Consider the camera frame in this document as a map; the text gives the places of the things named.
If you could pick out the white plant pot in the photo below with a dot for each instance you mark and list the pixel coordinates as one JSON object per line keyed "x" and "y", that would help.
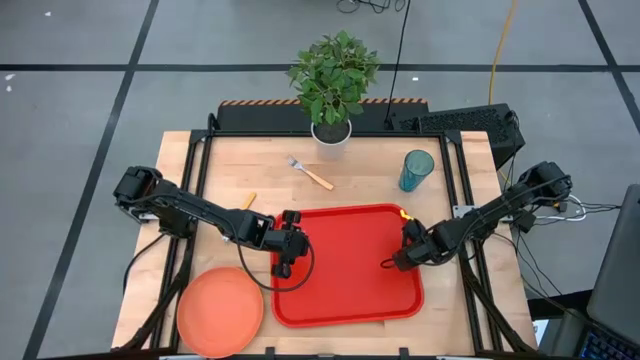
{"x": 330, "y": 149}

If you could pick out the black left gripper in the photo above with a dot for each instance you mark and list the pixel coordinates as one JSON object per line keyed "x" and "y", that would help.
{"x": 290, "y": 245}

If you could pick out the black mat with hazard stripe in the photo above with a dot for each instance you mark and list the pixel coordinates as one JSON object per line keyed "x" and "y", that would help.
{"x": 260, "y": 117}

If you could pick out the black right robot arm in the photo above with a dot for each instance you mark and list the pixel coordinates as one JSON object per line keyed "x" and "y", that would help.
{"x": 500, "y": 205}

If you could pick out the grey metal bracket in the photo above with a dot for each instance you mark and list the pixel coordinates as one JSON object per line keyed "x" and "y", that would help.
{"x": 147, "y": 216}
{"x": 462, "y": 211}

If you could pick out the yellow tape tag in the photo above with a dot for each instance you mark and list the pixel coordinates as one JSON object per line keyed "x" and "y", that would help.
{"x": 406, "y": 215}

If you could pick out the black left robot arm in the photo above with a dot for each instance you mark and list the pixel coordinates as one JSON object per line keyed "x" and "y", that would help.
{"x": 200, "y": 210}

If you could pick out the black perforated computer case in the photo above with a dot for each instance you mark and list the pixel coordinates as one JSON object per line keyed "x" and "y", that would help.
{"x": 465, "y": 122}

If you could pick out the black metal table frame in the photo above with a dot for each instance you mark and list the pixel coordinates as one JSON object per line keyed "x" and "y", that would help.
{"x": 250, "y": 133}

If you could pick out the green leafy plant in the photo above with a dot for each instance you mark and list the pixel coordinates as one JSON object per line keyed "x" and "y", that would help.
{"x": 330, "y": 75}

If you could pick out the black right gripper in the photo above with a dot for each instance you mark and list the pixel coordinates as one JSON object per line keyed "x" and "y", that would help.
{"x": 422, "y": 245}

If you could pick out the teal faceted plastic cup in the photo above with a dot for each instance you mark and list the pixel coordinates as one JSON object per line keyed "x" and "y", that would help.
{"x": 414, "y": 172}

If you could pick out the grey laptop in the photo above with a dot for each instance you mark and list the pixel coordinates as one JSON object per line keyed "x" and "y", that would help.
{"x": 620, "y": 270}

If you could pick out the red plastic tray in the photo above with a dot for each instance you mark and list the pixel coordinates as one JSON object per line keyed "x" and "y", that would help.
{"x": 350, "y": 280}

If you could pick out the orange round plate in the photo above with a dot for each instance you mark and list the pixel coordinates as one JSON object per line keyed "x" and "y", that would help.
{"x": 220, "y": 312}

